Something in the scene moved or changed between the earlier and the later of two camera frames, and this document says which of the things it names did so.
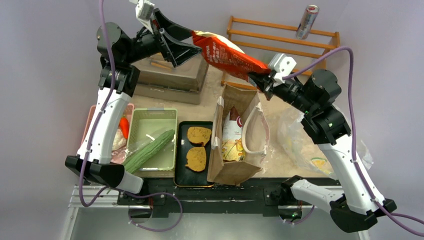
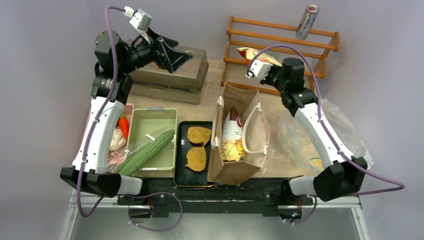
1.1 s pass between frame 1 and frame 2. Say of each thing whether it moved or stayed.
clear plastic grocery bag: stayed
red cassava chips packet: moved
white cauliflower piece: stayed
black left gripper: moved
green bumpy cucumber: stayed
